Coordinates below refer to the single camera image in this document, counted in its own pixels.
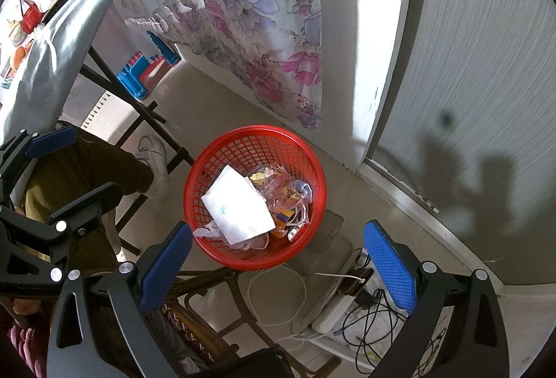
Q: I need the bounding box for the person's left hand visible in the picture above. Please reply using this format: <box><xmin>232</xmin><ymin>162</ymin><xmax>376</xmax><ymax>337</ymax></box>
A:
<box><xmin>12</xmin><ymin>297</ymin><xmax>42</xmax><ymax>317</ymax></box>

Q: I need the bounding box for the white power strip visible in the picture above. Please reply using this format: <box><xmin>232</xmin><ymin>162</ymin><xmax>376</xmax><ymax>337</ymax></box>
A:
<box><xmin>310</xmin><ymin>282</ymin><xmax>370</xmax><ymax>333</ymax></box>

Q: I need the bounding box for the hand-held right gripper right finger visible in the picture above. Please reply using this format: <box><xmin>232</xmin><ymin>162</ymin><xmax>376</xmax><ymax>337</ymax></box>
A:
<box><xmin>363</xmin><ymin>219</ymin><xmax>510</xmax><ymax>378</ymax></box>

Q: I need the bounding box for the red tote bag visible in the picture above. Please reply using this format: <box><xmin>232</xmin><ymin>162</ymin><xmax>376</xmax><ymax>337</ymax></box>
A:
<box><xmin>19</xmin><ymin>0</ymin><xmax>46</xmax><ymax>33</ymax></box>

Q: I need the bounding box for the blue face mask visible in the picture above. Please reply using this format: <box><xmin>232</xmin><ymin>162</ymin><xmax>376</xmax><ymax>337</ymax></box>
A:
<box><xmin>295</xmin><ymin>182</ymin><xmax>314</xmax><ymax>205</ymax></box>

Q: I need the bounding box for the grey seat cushion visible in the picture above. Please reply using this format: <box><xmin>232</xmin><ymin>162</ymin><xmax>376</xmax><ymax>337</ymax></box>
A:
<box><xmin>243</xmin><ymin>208</ymin><xmax>366</xmax><ymax>344</ymax></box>

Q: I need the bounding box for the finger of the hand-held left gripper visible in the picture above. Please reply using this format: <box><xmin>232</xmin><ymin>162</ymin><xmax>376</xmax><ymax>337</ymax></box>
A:
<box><xmin>0</xmin><ymin>182</ymin><xmax>125</xmax><ymax>300</ymax></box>
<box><xmin>0</xmin><ymin>127</ymin><xmax>80</xmax><ymax>205</ymax></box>

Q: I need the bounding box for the red plastic basket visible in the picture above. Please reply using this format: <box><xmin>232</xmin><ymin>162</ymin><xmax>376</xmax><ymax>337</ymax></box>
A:
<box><xmin>183</xmin><ymin>125</ymin><xmax>327</xmax><ymax>271</ymax></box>

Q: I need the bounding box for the black cable bundle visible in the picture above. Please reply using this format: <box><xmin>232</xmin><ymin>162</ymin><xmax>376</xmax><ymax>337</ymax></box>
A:
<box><xmin>343</xmin><ymin>287</ymin><xmax>448</xmax><ymax>374</ymax></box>

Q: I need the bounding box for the wooden chair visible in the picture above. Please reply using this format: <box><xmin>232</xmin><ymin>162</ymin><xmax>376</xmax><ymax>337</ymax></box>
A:
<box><xmin>165</xmin><ymin>260</ymin><xmax>344</xmax><ymax>378</ymax></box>

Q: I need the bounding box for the person's olive trouser leg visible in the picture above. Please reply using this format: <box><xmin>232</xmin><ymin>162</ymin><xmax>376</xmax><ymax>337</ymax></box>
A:
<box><xmin>24</xmin><ymin>127</ymin><xmax>155</xmax><ymax>274</ymax></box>

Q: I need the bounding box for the beige hanging bag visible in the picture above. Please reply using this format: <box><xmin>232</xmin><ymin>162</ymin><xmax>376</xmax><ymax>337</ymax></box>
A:
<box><xmin>6</xmin><ymin>19</ymin><xmax>27</xmax><ymax>47</ymax></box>

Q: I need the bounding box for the blue plastic stool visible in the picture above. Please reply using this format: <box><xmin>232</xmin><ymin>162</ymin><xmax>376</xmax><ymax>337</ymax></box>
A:
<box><xmin>116</xmin><ymin>30</ymin><xmax>181</xmax><ymax>100</ymax></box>

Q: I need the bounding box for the person's white shoe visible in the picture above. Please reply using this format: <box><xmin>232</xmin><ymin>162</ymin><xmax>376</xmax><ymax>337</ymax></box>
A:
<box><xmin>136</xmin><ymin>135</ymin><xmax>170</xmax><ymax>202</ymax></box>

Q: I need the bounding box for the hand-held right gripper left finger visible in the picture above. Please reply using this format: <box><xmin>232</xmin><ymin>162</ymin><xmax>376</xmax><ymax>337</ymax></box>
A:
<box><xmin>46</xmin><ymin>220</ymin><xmax>194</xmax><ymax>378</ymax></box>

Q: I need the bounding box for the feather printed tablecloth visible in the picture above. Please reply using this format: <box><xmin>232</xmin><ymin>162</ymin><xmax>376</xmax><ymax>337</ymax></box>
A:
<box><xmin>0</xmin><ymin>0</ymin><xmax>213</xmax><ymax>139</ymax></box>

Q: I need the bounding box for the red plastic stool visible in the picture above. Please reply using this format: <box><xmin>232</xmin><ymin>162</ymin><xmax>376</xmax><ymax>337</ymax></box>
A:
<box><xmin>141</xmin><ymin>58</ymin><xmax>174</xmax><ymax>89</ymax></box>

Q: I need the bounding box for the white tissue packet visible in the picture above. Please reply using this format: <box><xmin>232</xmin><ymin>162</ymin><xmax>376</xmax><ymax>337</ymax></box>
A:
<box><xmin>201</xmin><ymin>164</ymin><xmax>276</xmax><ymax>246</ymax></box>

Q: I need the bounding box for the white cable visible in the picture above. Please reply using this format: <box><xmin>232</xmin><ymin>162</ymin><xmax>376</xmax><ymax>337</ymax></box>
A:
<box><xmin>247</xmin><ymin>264</ymin><xmax>368</xmax><ymax>344</ymax></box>

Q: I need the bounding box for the black table frame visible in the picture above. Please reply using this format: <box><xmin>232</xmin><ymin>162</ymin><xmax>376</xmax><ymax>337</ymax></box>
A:
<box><xmin>78</xmin><ymin>45</ymin><xmax>196</xmax><ymax>257</ymax></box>

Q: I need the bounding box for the floral curtain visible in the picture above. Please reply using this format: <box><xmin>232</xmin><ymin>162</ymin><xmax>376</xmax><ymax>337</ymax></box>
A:
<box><xmin>98</xmin><ymin>0</ymin><xmax>324</xmax><ymax>129</ymax></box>

